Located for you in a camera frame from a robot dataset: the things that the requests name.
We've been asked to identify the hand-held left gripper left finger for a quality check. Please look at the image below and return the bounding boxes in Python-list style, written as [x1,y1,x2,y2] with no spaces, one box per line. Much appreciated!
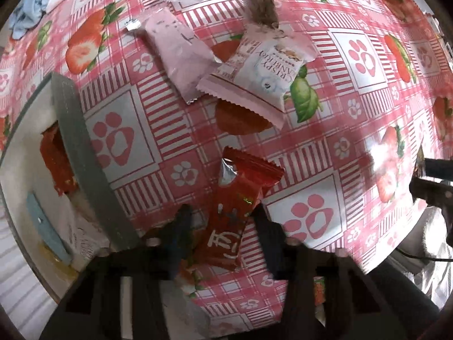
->
[39,203,193,340]

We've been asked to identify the red packet with white print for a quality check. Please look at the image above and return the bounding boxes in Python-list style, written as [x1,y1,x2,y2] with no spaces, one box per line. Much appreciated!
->
[191,146,285,273]

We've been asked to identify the white and pink snack packet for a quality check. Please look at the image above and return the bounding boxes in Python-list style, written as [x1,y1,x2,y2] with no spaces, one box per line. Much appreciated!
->
[196,24,318,130]

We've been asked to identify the pale pink snack packet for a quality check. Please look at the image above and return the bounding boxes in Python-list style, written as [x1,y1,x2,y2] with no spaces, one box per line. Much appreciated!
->
[145,7,222,105]

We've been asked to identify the brown snack bar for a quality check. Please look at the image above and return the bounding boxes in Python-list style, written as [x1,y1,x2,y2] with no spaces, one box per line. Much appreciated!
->
[243,0,280,29]

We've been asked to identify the light blue snack packet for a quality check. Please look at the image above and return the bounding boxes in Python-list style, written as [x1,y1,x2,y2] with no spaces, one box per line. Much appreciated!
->
[26,193,73,266]

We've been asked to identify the crumpled red snack packet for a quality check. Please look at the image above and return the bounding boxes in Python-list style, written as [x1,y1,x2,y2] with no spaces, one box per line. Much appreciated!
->
[39,122,78,195]

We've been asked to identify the light blue cloth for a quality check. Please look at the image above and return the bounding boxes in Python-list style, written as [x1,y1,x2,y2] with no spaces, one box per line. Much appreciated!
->
[9,0,59,39]

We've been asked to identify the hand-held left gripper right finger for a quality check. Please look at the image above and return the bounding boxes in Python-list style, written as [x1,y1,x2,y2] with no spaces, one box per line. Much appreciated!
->
[249,205,413,340]

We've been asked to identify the pink checked fruit-print tablecloth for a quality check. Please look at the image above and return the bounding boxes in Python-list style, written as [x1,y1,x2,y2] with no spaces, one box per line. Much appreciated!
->
[0,0,453,340]

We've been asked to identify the white printed snack packet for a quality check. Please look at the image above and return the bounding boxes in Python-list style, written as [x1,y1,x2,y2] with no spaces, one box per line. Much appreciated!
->
[65,216,110,266]

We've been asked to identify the grey-rimmed white box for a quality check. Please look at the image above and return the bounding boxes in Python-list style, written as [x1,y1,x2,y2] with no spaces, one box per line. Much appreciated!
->
[0,73,142,291]

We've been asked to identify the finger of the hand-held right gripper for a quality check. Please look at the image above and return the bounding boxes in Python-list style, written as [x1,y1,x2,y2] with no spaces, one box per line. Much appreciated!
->
[423,158,453,178]
[409,177,453,216]

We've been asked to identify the white fabric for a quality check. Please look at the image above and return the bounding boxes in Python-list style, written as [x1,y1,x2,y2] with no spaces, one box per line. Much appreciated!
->
[396,205,453,309]

